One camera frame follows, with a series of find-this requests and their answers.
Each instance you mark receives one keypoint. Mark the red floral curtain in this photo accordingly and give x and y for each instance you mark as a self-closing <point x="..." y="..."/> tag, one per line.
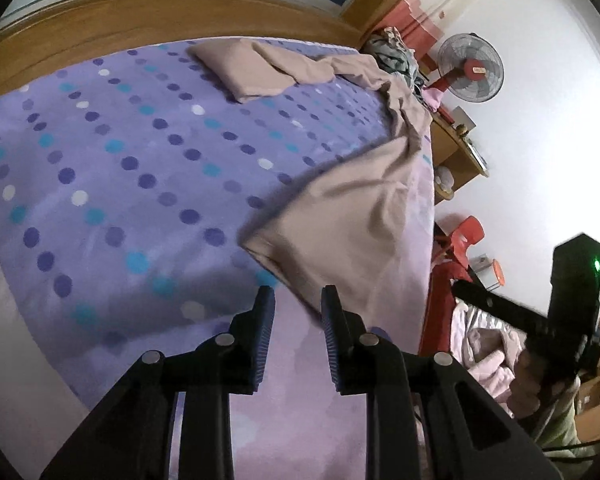
<point x="422" y="23"/>

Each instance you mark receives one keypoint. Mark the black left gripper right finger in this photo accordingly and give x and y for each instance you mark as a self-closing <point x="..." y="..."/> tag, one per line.
<point x="342" y="330"/>

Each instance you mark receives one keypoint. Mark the red plastic stool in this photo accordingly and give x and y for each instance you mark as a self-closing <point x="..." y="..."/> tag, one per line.
<point x="449" y="263"/>

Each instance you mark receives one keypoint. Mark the wooden window frame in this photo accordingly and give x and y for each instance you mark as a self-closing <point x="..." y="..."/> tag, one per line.
<point x="74" y="31"/>

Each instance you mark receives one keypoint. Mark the purple polka dot bedsheet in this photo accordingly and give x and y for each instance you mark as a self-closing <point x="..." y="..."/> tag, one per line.
<point x="127" y="185"/>

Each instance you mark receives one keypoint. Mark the green sleeved right forearm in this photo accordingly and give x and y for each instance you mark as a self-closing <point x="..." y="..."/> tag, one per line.
<point x="557" y="429"/>

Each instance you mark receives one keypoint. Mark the grey knit garment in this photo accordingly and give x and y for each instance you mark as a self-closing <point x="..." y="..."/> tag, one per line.
<point x="387" y="47"/>

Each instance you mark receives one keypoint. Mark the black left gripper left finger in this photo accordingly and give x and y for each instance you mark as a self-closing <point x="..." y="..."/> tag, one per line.
<point x="252" y="332"/>

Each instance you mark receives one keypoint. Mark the wooden bedside cabinet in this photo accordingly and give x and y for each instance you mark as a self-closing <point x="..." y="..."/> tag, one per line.
<point x="456" y="161"/>

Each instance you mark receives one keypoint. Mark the red electric fan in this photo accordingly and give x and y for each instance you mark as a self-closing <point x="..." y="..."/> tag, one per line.
<point x="470" y="68"/>

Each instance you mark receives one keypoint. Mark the pink crumpled blanket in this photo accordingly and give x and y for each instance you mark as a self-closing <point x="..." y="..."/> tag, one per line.
<point x="488" y="348"/>

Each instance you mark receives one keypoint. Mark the beige brown garment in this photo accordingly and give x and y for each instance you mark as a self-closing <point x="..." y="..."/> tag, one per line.
<point x="365" y="225"/>

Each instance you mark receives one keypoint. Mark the pink towel cloth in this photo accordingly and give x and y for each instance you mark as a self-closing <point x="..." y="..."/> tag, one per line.
<point x="432" y="98"/>

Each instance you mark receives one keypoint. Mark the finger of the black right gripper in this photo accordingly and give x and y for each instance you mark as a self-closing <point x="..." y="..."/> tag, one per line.
<point x="516" y="315"/>

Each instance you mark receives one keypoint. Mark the person's right hand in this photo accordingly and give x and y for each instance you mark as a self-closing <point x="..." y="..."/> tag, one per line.
<point x="529" y="390"/>

